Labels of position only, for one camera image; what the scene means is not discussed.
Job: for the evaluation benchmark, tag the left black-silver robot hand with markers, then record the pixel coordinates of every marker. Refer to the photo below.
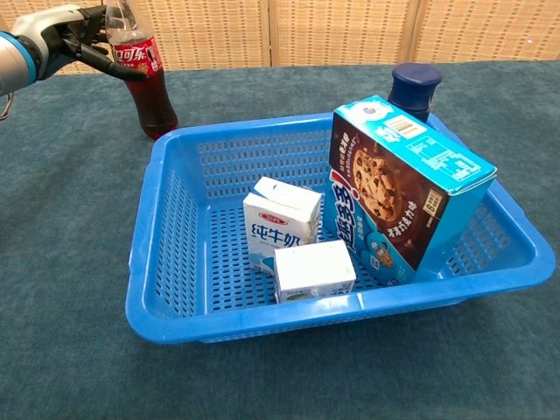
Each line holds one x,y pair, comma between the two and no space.
48,26

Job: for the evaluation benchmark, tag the cola bottle red cap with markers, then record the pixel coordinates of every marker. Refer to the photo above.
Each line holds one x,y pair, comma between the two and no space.
151,100

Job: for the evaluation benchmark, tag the white-blue pure milk carton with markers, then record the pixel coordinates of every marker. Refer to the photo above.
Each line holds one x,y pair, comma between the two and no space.
275,219

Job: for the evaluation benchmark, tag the small white drink carton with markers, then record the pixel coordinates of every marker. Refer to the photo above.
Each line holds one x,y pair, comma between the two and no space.
312,267

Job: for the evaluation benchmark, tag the dark blue bottle cap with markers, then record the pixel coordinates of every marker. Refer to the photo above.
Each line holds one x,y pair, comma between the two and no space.
415,87

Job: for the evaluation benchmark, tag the blue chocolate cookie box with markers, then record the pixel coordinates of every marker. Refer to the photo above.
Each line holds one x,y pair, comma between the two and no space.
394,188

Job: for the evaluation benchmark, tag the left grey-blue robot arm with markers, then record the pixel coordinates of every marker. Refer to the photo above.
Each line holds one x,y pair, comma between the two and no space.
11,65

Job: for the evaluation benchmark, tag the blue perforated plastic basket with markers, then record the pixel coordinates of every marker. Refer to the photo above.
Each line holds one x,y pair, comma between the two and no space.
262,315

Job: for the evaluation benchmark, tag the teal table cloth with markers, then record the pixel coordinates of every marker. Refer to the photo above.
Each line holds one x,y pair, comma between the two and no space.
65,306

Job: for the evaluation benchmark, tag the bamboo folding screen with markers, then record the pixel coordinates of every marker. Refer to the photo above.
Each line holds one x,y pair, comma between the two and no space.
341,30

